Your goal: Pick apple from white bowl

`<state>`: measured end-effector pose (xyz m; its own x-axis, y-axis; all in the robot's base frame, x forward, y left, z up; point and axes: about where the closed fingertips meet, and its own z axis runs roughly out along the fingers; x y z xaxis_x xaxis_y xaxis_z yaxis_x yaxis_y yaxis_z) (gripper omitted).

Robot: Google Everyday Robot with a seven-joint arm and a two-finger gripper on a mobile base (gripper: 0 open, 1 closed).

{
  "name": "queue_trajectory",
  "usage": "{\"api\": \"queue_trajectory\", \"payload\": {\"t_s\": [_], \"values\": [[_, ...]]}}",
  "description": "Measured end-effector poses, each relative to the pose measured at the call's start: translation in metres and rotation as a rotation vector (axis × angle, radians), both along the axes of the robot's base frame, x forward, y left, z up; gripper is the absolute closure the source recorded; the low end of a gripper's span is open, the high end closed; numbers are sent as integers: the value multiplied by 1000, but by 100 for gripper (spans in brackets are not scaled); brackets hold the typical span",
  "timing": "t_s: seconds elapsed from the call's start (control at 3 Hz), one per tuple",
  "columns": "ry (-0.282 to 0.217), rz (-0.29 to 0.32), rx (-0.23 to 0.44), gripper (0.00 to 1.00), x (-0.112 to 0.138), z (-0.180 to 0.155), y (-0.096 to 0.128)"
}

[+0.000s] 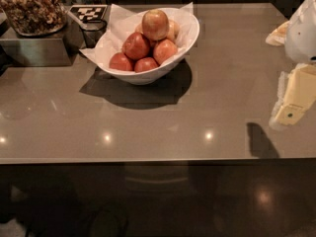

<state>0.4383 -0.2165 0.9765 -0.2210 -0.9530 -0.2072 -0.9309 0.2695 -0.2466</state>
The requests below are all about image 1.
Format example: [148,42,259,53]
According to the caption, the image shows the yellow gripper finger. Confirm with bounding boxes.
[269,63,316,130]
[266,21,288,46]

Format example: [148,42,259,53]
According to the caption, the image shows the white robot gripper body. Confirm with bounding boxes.
[284,0,316,63]

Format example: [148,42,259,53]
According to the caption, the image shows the white ceramic bowl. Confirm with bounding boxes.
[97,7,200,86]

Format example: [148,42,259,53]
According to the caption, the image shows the pale apple at back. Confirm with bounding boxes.
[135,20,180,42]

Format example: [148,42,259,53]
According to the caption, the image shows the red apple middle right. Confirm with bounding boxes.
[153,39,178,65]

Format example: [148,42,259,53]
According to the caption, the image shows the red apple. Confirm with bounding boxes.
[134,57,158,73]
[153,39,178,65]
[109,52,133,71]
[121,33,150,60]

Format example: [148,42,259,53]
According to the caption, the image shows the top yellow-red apple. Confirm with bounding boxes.
[141,9,169,40]

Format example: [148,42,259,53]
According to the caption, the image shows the red apple front centre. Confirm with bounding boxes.
[134,57,158,73]

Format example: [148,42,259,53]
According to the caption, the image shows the red apple middle left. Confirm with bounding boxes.
[121,33,150,60]

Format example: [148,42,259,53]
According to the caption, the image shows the white paper bowl liner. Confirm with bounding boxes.
[81,3,199,74]

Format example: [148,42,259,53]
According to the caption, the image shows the red apple front left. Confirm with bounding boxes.
[109,52,133,71]

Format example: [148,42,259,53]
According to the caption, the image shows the black white fiducial marker card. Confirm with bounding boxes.
[70,5,108,23]

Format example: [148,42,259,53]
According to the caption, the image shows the dark metal riser box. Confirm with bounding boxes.
[0,21,84,67]

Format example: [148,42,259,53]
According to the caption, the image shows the glass jar of nuts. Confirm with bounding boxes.
[0,0,67,37]

